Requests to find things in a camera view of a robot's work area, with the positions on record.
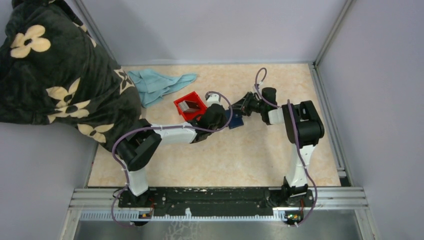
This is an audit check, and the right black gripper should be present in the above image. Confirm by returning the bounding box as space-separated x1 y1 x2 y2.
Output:
228 92 265 117

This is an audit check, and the navy leather card holder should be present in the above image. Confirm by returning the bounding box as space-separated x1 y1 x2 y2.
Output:
225 109 244 130

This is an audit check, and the red plastic bin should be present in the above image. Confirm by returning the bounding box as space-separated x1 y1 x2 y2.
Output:
173 91 207 122

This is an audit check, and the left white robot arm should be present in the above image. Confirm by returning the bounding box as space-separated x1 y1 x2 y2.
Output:
111 103 231 207

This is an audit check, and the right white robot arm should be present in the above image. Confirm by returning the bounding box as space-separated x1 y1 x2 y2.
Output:
231 87 325 206

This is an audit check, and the cards stack in bin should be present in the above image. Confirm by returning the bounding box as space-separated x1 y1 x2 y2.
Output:
177 100 201 114

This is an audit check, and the light blue cloth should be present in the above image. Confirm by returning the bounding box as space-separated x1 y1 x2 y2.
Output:
127 68 198 108

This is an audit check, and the black floral fleece blanket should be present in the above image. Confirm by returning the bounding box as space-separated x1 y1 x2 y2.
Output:
0 0 142 151

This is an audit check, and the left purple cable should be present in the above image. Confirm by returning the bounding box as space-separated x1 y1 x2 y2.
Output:
110 91 234 229

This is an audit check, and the purple cable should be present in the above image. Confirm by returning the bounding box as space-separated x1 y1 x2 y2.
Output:
253 67 319 228
110 91 234 229

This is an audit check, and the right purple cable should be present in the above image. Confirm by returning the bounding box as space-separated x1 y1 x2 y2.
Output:
253 67 319 228

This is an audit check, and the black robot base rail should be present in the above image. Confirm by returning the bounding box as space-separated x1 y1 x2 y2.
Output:
112 187 316 225

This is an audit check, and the aluminium frame post right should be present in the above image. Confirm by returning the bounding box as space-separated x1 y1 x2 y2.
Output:
313 0 357 68

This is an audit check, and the aluminium frame post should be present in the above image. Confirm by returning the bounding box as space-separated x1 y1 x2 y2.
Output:
313 0 357 68
73 0 120 64

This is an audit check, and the aluminium frame post left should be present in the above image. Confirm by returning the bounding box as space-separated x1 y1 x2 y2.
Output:
73 0 120 64

